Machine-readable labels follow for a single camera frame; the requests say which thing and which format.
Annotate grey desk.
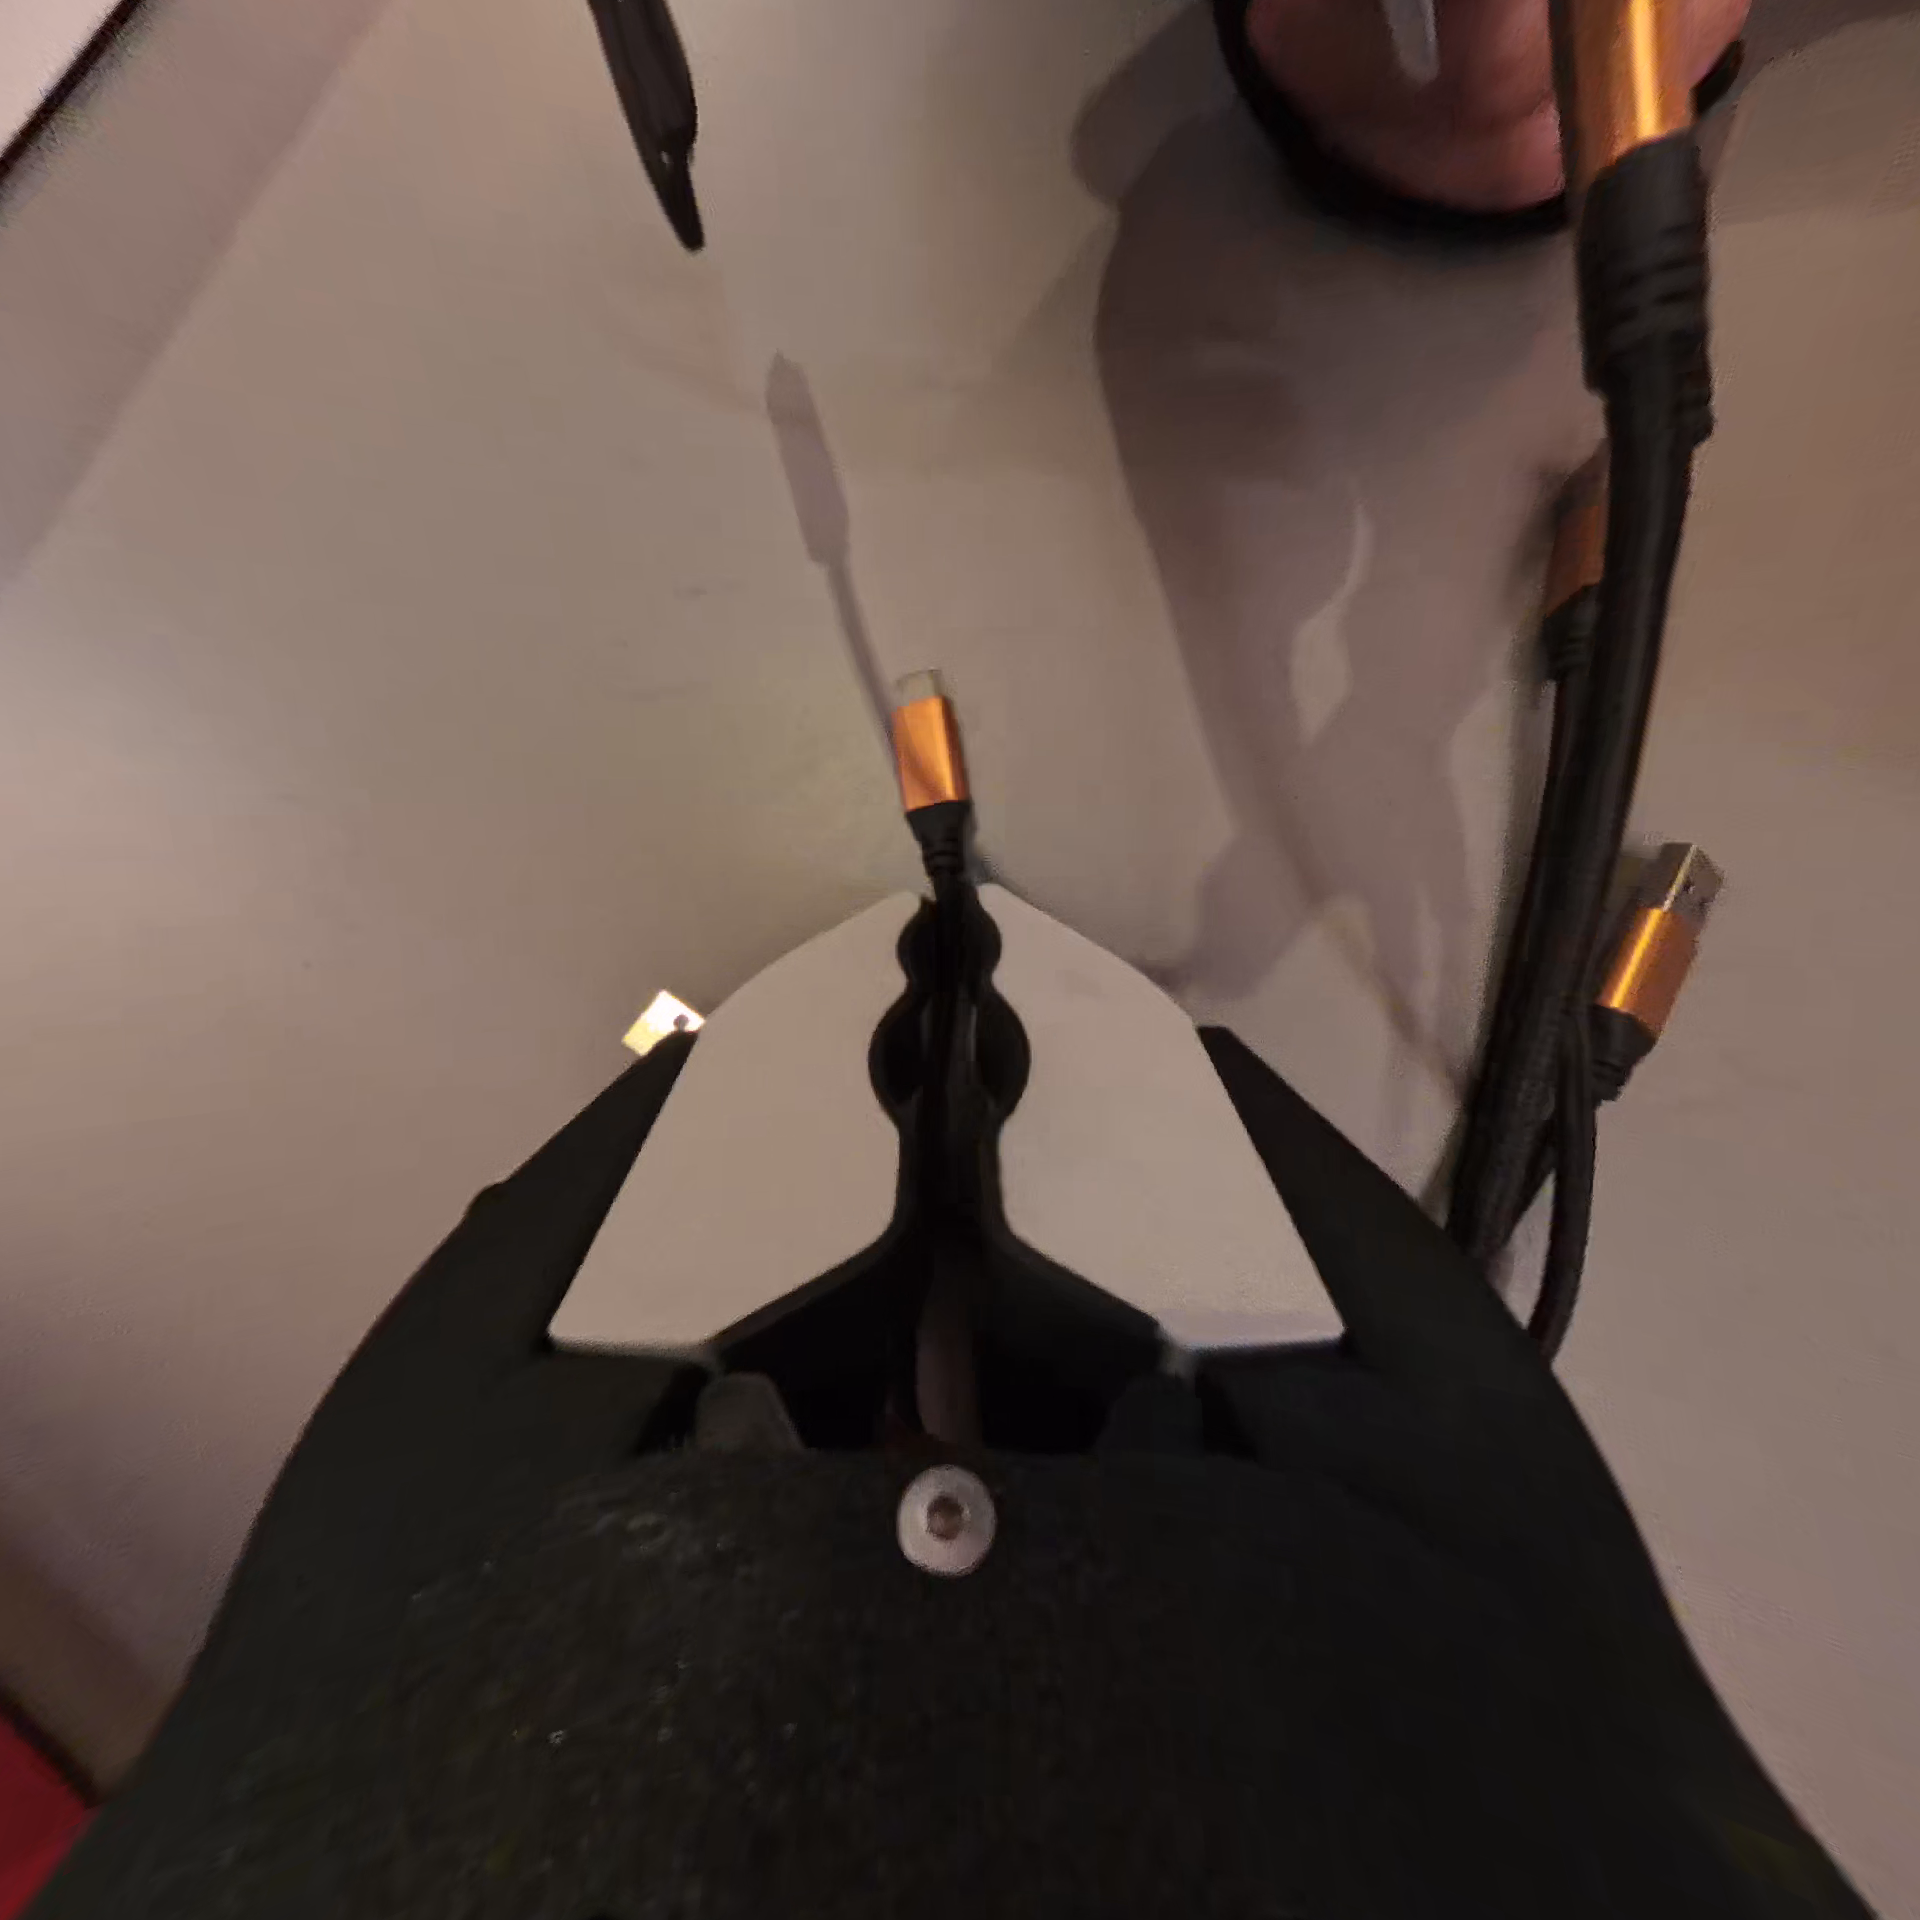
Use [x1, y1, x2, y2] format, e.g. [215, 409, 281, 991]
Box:
[0, 0, 1920, 1878]

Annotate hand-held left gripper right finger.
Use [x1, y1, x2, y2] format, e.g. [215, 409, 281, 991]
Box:
[976, 894, 1347, 1449]

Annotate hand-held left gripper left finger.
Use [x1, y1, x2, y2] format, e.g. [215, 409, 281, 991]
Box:
[547, 894, 931, 1449]

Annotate red plastic bin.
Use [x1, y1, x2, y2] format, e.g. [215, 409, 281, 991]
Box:
[0, 1708, 104, 1920]

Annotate grey USB hub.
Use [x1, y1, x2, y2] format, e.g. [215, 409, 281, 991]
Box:
[584, 0, 705, 253]

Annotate black cable orange plugs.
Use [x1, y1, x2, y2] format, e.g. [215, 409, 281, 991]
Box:
[1446, 0, 1730, 1359]
[888, 665, 1002, 1441]

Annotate person's right hand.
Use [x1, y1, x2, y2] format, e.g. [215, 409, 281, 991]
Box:
[1255, 0, 1576, 210]

